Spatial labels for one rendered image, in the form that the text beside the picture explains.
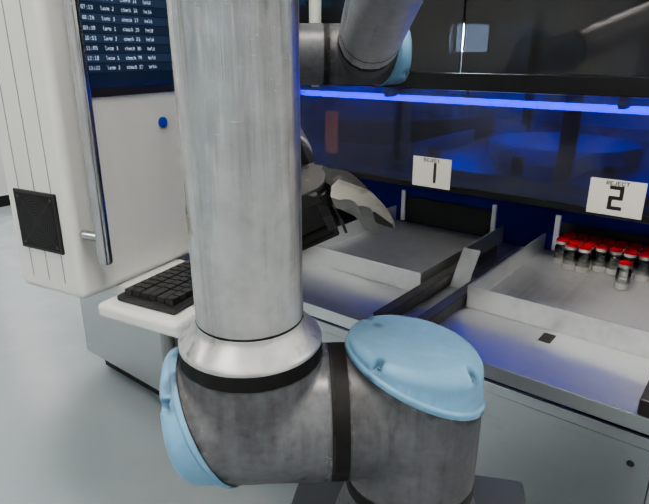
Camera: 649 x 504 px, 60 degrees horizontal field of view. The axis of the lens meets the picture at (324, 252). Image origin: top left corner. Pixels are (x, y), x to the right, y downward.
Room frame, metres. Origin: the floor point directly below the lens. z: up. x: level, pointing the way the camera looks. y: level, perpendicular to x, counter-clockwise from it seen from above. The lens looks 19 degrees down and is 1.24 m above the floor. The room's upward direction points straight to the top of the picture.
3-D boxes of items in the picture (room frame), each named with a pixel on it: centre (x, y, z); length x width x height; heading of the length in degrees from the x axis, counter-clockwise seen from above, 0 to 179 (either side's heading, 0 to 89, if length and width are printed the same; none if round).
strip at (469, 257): (0.83, -0.20, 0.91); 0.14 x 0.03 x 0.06; 141
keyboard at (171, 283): (1.12, 0.23, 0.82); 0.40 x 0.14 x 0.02; 152
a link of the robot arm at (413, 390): (0.42, -0.07, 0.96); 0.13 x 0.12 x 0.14; 93
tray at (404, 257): (1.05, -0.16, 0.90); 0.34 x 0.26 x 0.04; 141
